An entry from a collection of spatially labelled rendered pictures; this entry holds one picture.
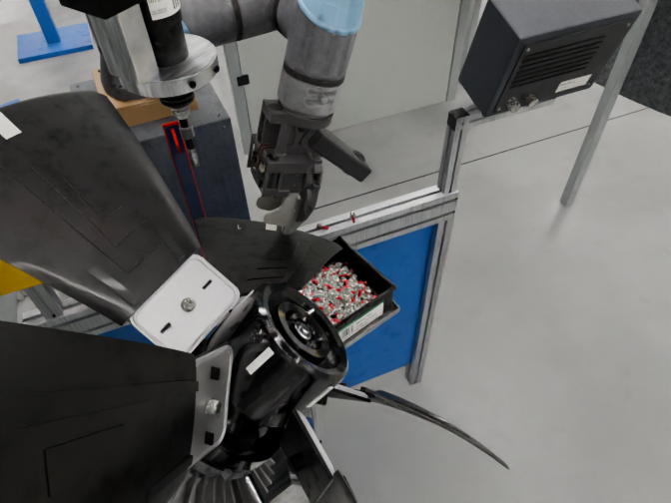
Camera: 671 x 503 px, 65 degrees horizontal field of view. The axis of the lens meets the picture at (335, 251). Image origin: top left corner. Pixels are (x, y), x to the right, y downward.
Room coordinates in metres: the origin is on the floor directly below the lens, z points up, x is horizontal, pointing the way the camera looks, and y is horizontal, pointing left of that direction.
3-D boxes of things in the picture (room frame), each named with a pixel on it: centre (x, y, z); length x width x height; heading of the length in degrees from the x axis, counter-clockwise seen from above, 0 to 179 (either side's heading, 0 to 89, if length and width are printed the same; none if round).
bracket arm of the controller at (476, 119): (0.92, -0.35, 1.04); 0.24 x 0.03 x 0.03; 111
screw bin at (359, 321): (0.60, 0.03, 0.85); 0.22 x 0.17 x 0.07; 127
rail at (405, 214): (0.72, 0.15, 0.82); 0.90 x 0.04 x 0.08; 111
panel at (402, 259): (0.72, 0.15, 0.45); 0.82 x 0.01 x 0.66; 111
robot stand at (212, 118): (1.05, 0.41, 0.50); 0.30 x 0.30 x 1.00; 23
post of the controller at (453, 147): (0.88, -0.25, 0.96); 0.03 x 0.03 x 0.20; 21
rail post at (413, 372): (0.88, -0.25, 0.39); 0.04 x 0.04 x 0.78; 21
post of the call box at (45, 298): (0.58, 0.52, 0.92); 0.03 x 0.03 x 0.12; 21
